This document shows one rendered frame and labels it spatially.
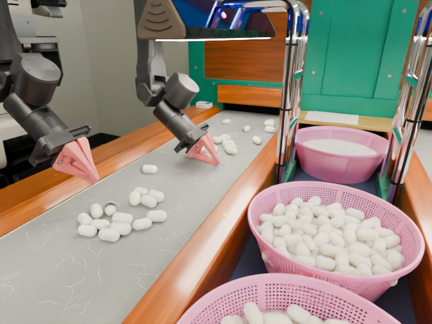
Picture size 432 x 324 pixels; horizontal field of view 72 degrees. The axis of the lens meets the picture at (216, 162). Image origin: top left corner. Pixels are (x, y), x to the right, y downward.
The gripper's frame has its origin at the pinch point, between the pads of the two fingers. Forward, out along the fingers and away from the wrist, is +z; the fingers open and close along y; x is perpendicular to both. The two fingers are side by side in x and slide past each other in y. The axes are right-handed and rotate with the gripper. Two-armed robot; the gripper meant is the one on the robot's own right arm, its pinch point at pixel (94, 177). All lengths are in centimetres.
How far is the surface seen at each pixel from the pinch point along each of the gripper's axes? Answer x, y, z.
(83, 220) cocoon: 3.4, -4.9, 4.5
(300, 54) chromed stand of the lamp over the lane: -33, 43, 8
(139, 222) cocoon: -2.7, -1.8, 11.5
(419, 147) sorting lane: -36, 64, 52
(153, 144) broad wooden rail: 11.3, 33.2, -3.9
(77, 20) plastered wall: 95, 185, -165
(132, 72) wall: 93, 186, -97
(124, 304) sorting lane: -6.1, -15.1, 18.0
